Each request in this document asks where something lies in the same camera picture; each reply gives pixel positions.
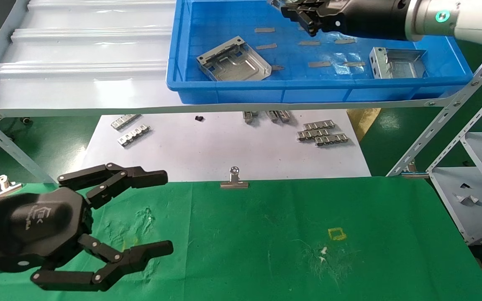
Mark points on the small white plastic piece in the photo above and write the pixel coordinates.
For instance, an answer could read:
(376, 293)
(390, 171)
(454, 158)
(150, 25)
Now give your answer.
(467, 200)

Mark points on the blue plastic bin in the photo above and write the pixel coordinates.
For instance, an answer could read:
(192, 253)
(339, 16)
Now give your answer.
(224, 16)

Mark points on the green cloth mat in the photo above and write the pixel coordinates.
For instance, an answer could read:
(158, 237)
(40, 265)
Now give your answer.
(245, 242)

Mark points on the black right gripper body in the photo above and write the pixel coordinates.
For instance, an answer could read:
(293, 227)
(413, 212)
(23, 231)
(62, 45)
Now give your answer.
(352, 16)

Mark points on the grey caster wheel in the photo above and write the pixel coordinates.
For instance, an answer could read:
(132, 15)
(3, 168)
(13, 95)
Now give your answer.
(26, 121)

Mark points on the grey metal rack frame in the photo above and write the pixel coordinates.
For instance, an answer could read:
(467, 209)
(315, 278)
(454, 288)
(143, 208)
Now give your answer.
(98, 112)

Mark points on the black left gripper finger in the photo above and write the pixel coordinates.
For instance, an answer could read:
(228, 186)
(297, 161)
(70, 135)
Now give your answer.
(144, 253)
(144, 177)

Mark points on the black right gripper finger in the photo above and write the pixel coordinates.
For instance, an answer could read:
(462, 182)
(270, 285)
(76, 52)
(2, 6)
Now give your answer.
(314, 25)
(292, 12)

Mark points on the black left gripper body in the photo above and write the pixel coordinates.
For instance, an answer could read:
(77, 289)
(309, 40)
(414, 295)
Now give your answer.
(36, 225)

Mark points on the brown cardboard piece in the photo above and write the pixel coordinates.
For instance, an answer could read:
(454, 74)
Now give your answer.
(364, 119)

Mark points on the notched metal strip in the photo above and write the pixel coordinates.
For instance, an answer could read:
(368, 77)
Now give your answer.
(319, 124)
(284, 116)
(271, 116)
(249, 116)
(331, 140)
(125, 121)
(313, 133)
(134, 136)

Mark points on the white ribbed shelf panel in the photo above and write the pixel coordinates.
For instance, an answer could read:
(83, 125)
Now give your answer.
(82, 50)

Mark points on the grey tape strip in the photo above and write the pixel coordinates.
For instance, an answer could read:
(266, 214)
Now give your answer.
(265, 30)
(309, 43)
(319, 64)
(354, 64)
(266, 46)
(344, 41)

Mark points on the clear film patch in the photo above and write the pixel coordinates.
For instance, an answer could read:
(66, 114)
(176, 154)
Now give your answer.
(342, 69)

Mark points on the grey side shelf rack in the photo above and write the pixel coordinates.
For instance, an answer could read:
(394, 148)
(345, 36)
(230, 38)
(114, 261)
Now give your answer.
(475, 217)

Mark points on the white paper sheet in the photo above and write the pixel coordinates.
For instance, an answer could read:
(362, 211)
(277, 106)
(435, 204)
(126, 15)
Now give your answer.
(207, 146)

